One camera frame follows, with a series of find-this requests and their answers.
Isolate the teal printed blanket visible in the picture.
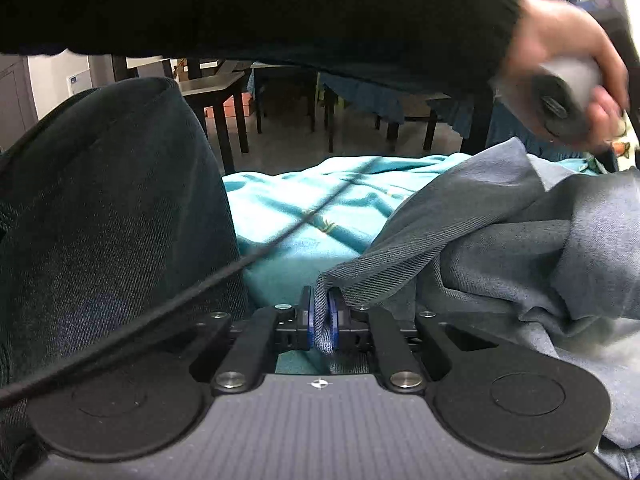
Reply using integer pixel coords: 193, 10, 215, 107
222, 152, 473, 376

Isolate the person's leg in dark pants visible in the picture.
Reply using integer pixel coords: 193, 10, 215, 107
0, 76, 251, 463

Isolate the person's left hand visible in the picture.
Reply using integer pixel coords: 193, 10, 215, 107
501, 0, 632, 144

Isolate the black cable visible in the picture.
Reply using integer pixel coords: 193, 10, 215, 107
0, 155, 386, 408

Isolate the dark table with blue cloth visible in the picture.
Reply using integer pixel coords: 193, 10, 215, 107
248, 61, 320, 136

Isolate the orange box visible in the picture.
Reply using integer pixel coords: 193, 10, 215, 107
205, 91, 254, 120

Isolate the grey door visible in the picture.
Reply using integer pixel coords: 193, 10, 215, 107
0, 54, 40, 153

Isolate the white orange printed cloth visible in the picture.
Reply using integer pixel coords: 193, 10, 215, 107
585, 109, 640, 173

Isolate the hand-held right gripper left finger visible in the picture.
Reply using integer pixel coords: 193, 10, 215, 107
190, 286, 317, 394

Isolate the person's left forearm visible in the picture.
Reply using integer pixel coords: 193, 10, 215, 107
0, 0, 523, 97

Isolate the light blue garment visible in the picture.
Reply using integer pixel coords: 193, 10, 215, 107
317, 137, 640, 480

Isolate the white appliance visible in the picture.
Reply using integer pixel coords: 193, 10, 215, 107
64, 71, 92, 97

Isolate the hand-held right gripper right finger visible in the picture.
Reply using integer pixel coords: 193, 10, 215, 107
326, 286, 501, 394

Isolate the dark table with frilled cloth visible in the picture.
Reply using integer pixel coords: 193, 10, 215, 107
318, 71, 453, 155

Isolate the small dark wooden table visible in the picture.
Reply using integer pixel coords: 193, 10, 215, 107
175, 71, 251, 175

